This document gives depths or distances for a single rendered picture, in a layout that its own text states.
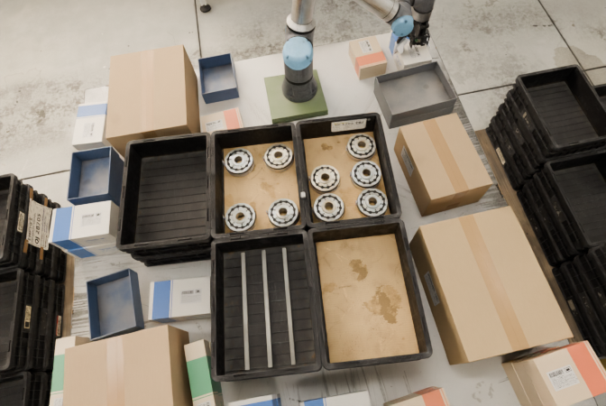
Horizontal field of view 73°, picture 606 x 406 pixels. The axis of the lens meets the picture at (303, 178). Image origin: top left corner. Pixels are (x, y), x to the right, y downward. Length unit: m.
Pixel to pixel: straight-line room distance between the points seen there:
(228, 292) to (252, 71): 1.01
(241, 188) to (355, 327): 0.60
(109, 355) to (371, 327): 0.76
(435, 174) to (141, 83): 1.16
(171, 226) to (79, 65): 2.06
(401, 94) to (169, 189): 0.99
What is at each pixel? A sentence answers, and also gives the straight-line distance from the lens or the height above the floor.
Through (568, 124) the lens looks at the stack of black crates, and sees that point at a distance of 2.27.
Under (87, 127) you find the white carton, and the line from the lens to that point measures 1.89.
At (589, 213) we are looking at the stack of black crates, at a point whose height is 0.38.
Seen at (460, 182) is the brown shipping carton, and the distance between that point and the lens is 1.49.
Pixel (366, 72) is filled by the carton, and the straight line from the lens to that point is 1.85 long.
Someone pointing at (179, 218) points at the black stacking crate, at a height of 0.83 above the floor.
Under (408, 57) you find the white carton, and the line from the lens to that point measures 1.86.
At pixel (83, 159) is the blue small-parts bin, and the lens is 1.82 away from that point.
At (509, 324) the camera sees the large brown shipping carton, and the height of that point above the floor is 0.90.
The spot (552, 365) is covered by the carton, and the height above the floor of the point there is 0.93.
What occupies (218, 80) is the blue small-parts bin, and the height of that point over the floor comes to 0.70.
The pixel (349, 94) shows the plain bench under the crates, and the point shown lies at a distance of 1.82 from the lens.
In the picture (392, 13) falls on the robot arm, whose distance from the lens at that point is 1.53.
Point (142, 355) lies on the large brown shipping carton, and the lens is 1.35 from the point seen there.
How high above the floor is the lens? 2.14
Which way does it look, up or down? 64 degrees down
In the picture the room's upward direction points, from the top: 7 degrees counter-clockwise
